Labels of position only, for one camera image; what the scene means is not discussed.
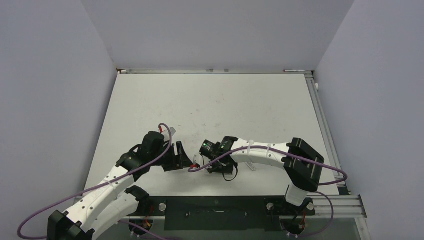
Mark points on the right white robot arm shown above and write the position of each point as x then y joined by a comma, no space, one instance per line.
301,162

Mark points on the aluminium right rail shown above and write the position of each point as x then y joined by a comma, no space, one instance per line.
345,206

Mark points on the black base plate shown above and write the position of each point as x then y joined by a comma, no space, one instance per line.
223,213

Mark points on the white battery cover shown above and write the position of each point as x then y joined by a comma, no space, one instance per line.
251,166

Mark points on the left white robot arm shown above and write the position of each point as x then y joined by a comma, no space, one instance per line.
117,196

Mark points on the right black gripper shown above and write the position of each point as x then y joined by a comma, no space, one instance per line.
229,169

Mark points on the aluminium back rail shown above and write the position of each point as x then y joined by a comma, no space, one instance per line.
212,71

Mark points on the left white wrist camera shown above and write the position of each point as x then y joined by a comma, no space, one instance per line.
167,131

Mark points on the aluminium rail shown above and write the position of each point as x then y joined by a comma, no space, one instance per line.
345,206
212,71

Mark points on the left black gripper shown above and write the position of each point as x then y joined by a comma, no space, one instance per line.
177,162

